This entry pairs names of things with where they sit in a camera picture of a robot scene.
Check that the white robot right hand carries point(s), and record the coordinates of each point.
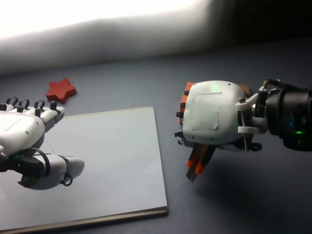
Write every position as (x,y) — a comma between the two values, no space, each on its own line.
(209,112)

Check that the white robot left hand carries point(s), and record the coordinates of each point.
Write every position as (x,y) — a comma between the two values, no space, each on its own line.
(22,131)

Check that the orange black utility knife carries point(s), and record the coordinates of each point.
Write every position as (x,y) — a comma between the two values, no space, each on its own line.
(201,161)

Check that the orange textured cube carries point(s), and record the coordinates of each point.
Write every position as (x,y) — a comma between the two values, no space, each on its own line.
(187,87)

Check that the brown rectangular block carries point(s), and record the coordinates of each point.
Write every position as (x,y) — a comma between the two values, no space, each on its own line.
(245,89)

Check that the red star block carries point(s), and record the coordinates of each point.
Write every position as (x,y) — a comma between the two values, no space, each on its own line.
(59,89)

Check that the white paper pad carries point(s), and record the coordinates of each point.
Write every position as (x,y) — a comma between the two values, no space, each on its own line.
(109,158)

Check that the grey table cloth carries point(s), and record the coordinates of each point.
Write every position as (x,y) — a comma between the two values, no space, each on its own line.
(243,207)

